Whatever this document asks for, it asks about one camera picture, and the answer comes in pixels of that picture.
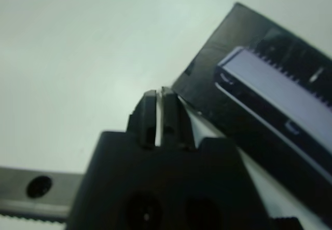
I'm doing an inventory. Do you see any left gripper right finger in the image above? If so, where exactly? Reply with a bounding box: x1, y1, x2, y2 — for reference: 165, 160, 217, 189
161, 86, 196, 151

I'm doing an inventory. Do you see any black box lid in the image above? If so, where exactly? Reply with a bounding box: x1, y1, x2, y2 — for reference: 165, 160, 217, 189
170, 2, 332, 220

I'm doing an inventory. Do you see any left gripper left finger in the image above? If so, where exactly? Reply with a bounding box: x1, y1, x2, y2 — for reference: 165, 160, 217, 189
126, 89, 158, 150

